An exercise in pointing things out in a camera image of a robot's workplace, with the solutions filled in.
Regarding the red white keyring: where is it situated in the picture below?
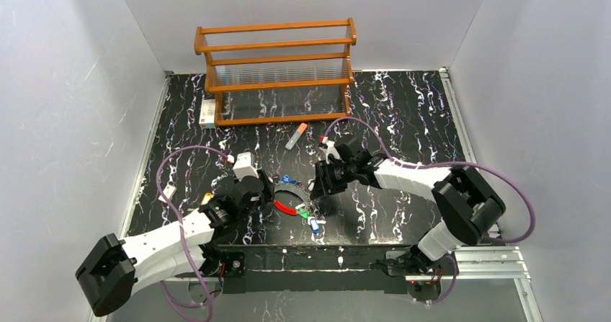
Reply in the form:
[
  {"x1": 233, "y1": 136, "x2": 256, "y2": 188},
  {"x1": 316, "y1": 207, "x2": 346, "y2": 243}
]
[{"x1": 274, "y1": 182, "x2": 311, "y2": 217}]

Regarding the green key tag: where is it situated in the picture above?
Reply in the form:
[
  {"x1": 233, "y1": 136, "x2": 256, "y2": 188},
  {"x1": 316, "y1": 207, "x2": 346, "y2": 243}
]
[{"x1": 295, "y1": 207, "x2": 310, "y2": 219}]

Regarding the blue key tag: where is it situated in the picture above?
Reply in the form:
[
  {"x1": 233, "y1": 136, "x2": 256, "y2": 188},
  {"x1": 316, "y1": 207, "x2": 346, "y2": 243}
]
[{"x1": 308, "y1": 217, "x2": 321, "y2": 234}]

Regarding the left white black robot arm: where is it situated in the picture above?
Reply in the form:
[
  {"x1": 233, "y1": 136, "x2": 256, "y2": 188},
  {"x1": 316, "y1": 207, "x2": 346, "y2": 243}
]
[{"x1": 75, "y1": 169, "x2": 275, "y2": 317}]

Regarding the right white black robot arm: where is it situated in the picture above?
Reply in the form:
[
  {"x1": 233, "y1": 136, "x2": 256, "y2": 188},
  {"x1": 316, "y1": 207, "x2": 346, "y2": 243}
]
[{"x1": 308, "y1": 135, "x2": 506, "y2": 268}]

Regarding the orange grey marker pen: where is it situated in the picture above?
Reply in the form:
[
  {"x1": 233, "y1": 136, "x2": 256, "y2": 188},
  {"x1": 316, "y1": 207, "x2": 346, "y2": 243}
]
[{"x1": 285, "y1": 122, "x2": 308, "y2": 151}]

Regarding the white small tag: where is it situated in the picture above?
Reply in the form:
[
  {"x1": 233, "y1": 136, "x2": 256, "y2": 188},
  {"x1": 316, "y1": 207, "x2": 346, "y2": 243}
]
[{"x1": 158, "y1": 184, "x2": 177, "y2": 203}]

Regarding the small white red box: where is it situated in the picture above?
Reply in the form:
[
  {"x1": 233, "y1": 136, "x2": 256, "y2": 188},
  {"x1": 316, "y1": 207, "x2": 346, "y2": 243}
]
[{"x1": 199, "y1": 99, "x2": 216, "y2": 130}]

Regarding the wooden three-tier shelf rack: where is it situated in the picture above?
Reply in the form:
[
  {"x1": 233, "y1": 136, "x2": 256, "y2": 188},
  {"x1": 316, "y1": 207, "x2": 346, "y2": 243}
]
[{"x1": 193, "y1": 17, "x2": 357, "y2": 127}]

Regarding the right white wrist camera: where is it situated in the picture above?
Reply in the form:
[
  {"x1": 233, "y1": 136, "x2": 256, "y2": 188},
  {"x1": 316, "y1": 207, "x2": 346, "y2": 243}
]
[{"x1": 319, "y1": 140, "x2": 341, "y2": 163}]

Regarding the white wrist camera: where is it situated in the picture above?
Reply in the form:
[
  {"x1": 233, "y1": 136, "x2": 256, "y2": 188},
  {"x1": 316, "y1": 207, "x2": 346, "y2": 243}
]
[
  {"x1": 319, "y1": 140, "x2": 341, "y2": 163},
  {"x1": 233, "y1": 152, "x2": 259, "y2": 181}
]

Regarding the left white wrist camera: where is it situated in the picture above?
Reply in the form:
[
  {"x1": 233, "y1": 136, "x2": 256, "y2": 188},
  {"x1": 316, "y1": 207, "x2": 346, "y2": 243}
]
[{"x1": 233, "y1": 152, "x2": 259, "y2": 181}]

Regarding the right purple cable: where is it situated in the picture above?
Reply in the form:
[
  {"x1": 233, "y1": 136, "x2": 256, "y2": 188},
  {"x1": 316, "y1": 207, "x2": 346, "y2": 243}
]
[{"x1": 318, "y1": 116, "x2": 537, "y2": 305}]

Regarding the purple cable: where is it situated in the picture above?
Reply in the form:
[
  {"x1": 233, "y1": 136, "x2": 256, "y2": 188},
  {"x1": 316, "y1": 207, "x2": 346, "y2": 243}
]
[
  {"x1": 318, "y1": 116, "x2": 537, "y2": 305},
  {"x1": 156, "y1": 146, "x2": 235, "y2": 322}
]

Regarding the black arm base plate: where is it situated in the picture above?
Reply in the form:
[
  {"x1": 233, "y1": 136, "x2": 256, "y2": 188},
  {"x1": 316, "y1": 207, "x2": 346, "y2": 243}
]
[{"x1": 174, "y1": 244, "x2": 445, "y2": 302}]

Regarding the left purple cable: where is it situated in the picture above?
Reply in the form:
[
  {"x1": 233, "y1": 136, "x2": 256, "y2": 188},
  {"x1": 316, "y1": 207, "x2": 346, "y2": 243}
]
[{"x1": 156, "y1": 146, "x2": 235, "y2": 322}]

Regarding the aluminium front frame rail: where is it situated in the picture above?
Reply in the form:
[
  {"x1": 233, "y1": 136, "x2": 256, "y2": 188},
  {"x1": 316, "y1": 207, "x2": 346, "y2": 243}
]
[{"x1": 193, "y1": 245, "x2": 542, "y2": 321}]

